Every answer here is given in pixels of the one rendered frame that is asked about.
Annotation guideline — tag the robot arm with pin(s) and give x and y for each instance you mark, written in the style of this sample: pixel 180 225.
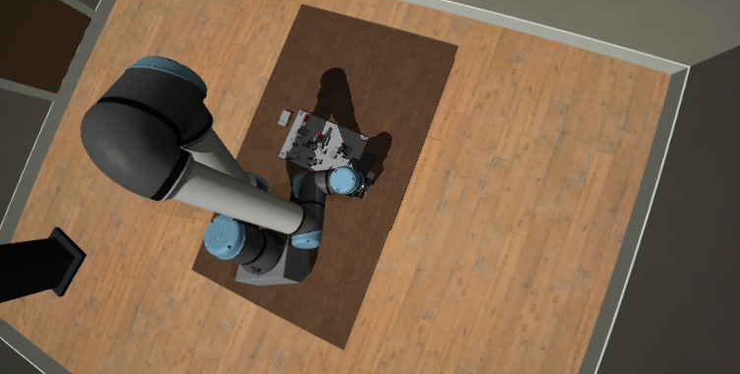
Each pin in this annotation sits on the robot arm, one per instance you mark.
pixel 128 134

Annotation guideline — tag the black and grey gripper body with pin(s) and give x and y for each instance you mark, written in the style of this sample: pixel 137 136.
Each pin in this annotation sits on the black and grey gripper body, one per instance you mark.
pixel 358 194

